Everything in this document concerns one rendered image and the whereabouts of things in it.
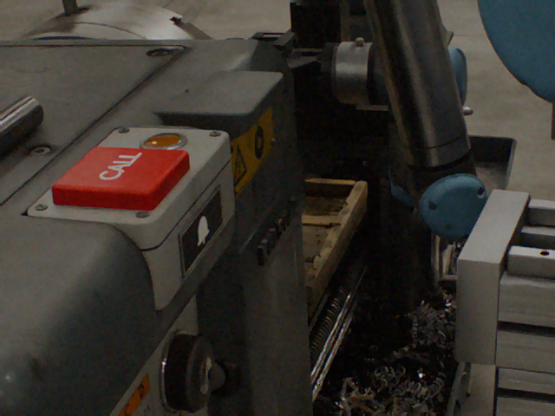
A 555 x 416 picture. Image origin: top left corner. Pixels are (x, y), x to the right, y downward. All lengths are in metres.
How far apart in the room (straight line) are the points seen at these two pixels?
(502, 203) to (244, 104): 0.27
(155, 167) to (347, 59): 0.74
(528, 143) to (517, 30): 3.53
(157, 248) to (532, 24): 0.25
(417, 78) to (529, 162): 2.87
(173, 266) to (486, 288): 0.30
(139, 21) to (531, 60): 0.50
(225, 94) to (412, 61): 0.44
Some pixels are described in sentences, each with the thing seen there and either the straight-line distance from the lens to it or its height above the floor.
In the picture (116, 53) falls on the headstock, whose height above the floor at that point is 1.26.
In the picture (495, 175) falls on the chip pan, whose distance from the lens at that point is 2.49.
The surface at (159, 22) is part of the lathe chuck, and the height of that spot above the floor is 1.22.
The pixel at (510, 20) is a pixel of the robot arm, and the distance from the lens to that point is 0.68.
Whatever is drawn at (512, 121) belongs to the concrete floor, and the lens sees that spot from 4.42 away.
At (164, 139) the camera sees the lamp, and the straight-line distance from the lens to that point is 0.68.
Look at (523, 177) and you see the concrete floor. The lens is 3.90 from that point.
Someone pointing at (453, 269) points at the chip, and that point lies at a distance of 2.03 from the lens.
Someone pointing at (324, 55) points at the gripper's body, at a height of 1.11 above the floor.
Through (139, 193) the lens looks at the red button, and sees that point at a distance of 0.59.
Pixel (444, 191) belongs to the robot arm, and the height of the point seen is 1.01.
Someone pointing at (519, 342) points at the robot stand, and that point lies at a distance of 0.86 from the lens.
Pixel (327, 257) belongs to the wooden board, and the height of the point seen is 0.90.
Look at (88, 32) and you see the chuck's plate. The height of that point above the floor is 1.24.
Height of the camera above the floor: 1.49
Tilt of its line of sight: 24 degrees down
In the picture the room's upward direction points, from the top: 3 degrees counter-clockwise
